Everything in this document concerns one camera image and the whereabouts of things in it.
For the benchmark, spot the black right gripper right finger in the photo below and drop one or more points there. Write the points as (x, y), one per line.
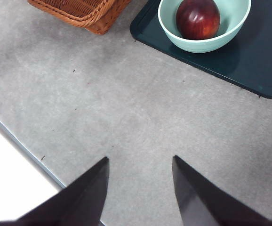
(202, 202)

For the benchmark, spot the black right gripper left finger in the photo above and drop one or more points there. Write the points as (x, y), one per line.
(84, 200)

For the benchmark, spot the teal ribbed bowl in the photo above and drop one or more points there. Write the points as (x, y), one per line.
(204, 44)

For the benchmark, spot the dark purple plum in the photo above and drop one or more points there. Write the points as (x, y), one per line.
(197, 20)

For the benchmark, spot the black rectangular tray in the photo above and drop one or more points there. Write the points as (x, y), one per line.
(256, 58)

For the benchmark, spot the brown wicker basket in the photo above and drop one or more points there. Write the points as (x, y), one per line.
(86, 11)

